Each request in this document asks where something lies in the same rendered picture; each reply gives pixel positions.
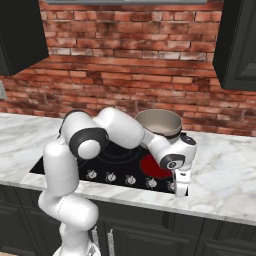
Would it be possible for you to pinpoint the black glass hob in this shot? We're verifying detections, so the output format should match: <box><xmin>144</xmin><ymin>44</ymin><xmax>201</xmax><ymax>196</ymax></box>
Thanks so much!
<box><xmin>29</xmin><ymin>132</ymin><xmax>190</xmax><ymax>197</ymax></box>

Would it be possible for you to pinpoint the silver cupboard handle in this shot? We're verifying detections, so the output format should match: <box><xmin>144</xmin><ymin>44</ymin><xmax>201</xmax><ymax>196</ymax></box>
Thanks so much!
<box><xmin>106</xmin><ymin>228</ymin><xmax>116</xmax><ymax>256</ymax></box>
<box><xmin>91</xmin><ymin>225</ymin><xmax>101</xmax><ymax>252</ymax></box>

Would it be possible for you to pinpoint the grey metal pot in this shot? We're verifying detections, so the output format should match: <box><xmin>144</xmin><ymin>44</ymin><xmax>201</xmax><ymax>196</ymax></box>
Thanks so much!
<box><xmin>134</xmin><ymin>108</ymin><xmax>184</xmax><ymax>140</ymax></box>

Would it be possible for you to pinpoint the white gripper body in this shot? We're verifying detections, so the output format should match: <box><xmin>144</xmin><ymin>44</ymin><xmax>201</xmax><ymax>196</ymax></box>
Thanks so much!
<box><xmin>172</xmin><ymin>175</ymin><xmax>192</xmax><ymax>198</ymax></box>

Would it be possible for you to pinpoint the grey wall socket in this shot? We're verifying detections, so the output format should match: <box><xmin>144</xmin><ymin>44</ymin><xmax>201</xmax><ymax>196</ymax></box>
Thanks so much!
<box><xmin>0</xmin><ymin>81</ymin><xmax>8</xmax><ymax>101</ymax></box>

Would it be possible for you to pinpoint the dark wall cupboard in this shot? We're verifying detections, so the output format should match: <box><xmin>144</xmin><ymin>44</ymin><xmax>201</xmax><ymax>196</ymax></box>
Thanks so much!
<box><xmin>0</xmin><ymin>0</ymin><xmax>50</xmax><ymax>77</ymax></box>
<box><xmin>212</xmin><ymin>0</ymin><xmax>256</xmax><ymax>92</ymax></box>

